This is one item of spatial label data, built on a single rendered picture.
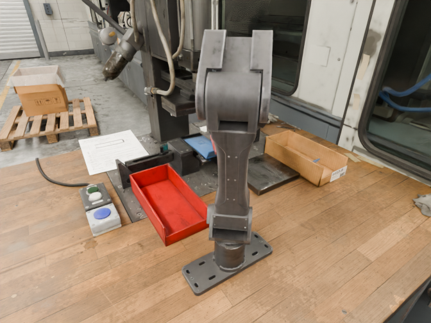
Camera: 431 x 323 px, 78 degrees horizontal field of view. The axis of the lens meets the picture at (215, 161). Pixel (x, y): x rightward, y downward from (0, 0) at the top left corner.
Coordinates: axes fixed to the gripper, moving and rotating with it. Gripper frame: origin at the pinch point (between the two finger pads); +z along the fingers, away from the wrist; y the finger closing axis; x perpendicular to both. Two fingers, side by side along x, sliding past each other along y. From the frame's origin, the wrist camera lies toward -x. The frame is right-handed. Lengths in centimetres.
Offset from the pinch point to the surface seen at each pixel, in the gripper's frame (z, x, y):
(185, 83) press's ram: -7.4, 2.6, 21.0
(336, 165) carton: -2.9, -35.6, -18.3
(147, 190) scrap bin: 12.5, 20.0, 0.4
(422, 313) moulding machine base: 24, -58, -76
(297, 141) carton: 4.7, -35.8, -2.9
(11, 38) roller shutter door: 521, 69, 778
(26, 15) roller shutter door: 468, 16, 803
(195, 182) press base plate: 10.7, 5.9, -2.9
